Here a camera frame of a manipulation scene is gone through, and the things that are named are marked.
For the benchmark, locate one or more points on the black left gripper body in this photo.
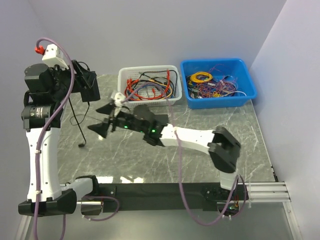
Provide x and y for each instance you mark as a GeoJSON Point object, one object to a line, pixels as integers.
{"type": "Point", "coordinates": [62, 78]}

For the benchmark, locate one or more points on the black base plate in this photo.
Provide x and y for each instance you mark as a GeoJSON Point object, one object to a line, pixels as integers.
{"type": "Point", "coordinates": [204, 196]}

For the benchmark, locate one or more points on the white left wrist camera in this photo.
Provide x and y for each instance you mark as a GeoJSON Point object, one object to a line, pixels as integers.
{"type": "Point", "coordinates": [53, 56]}

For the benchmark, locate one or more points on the aluminium rail frame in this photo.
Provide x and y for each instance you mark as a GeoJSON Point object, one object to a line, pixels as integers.
{"type": "Point", "coordinates": [264, 192]}

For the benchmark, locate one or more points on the blue plastic bin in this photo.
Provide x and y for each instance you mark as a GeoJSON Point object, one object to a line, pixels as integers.
{"type": "Point", "coordinates": [217, 83]}

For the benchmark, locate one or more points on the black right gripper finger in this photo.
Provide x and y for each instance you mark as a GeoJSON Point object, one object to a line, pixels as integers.
{"type": "Point", "coordinates": [106, 109]}
{"type": "Point", "coordinates": [100, 128]}

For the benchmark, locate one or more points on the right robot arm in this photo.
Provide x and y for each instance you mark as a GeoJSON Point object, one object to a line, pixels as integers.
{"type": "Point", "coordinates": [222, 147]}

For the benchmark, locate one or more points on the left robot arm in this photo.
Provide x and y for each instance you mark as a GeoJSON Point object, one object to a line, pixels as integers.
{"type": "Point", "coordinates": [49, 88]}

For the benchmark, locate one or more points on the white plastic basket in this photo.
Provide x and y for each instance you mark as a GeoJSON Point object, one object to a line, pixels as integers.
{"type": "Point", "coordinates": [156, 85]}

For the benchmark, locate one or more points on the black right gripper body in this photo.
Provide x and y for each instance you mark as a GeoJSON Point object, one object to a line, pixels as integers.
{"type": "Point", "coordinates": [125, 120]}

